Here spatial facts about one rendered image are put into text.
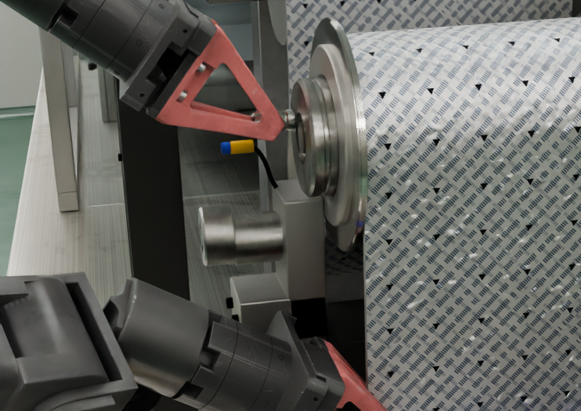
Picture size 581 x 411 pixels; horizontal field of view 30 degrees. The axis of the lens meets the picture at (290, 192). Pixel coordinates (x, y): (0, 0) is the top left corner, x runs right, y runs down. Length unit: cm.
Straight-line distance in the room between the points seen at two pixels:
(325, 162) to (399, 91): 6
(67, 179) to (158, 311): 106
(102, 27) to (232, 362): 21
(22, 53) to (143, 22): 560
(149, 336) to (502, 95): 25
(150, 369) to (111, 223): 101
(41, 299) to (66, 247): 96
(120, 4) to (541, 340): 33
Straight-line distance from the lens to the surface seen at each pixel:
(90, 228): 161
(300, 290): 73
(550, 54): 68
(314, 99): 66
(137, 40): 66
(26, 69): 627
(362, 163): 62
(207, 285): 137
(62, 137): 166
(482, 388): 71
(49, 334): 59
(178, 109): 66
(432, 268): 67
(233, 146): 74
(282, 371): 65
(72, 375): 57
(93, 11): 66
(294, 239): 72
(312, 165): 66
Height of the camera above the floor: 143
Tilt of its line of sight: 18 degrees down
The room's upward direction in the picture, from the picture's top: 2 degrees counter-clockwise
